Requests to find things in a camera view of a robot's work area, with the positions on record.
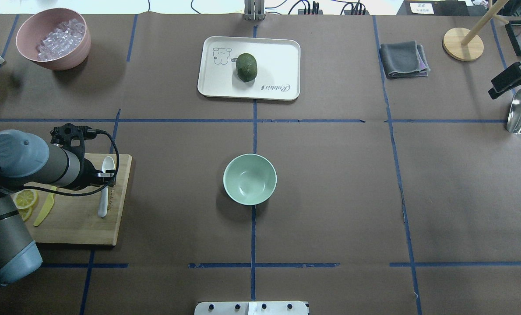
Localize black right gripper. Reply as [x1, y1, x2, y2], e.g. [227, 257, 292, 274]
[488, 62, 521, 100]

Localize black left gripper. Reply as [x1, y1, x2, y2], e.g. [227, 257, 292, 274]
[50, 123, 115, 191]

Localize white plastic spoon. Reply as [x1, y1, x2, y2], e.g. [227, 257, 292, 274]
[98, 156, 115, 218]

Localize light green bowl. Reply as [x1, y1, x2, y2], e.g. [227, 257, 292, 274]
[222, 154, 277, 206]

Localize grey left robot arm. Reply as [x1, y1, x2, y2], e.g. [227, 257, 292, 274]
[0, 123, 118, 287]

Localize pink bowl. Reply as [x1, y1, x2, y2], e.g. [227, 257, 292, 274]
[15, 8, 91, 70]

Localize bamboo cutting board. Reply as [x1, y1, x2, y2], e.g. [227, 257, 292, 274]
[25, 154, 133, 246]

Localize yellow plastic knife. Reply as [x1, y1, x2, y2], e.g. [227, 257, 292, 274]
[34, 186, 58, 227]

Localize wooden stand with pole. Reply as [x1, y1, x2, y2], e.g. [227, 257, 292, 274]
[441, 0, 509, 62]

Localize grey folded cloth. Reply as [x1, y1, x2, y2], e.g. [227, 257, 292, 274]
[379, 41, 431, 79]

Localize black box with label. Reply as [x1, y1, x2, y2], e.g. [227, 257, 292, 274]
[396, 0, 469, 16]

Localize clear ice cubes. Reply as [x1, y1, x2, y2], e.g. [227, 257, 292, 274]
[36, 19, 87, 61]

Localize black power strip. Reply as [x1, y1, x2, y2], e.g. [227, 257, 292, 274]
[298, 0, 370, 15]

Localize green avocado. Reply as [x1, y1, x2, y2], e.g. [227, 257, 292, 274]
[235, 52, 258, 82]

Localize white rabbit tray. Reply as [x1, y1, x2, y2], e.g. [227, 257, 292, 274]
[197, 36, 301, 101]

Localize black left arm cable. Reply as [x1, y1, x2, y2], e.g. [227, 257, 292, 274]
[13, 128, 120, 197]

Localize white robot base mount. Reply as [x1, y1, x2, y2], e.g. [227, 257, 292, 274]
[194, 301, 310, 315]

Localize grey metal bracket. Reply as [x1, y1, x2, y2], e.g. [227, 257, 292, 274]
[244, 0, 266, 21]

